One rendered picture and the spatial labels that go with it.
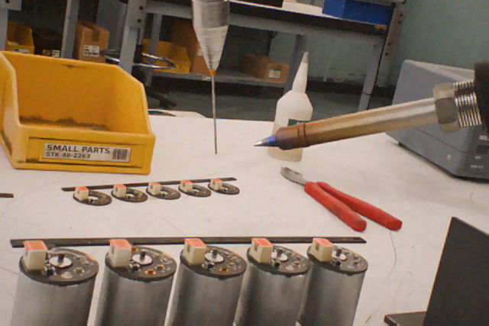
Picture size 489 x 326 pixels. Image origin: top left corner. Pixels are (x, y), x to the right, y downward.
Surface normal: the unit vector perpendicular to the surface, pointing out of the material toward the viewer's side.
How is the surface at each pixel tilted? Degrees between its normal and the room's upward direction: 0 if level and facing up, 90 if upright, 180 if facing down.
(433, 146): 90
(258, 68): 91
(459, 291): 90
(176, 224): 0
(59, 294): 90
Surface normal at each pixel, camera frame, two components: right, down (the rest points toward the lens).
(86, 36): 0.53, 0.33
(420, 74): -0.94, -0.11
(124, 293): -0.26, 0.18
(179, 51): -0.81, -0.06
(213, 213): 0.20, -0.95
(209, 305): 0.16, 0.26
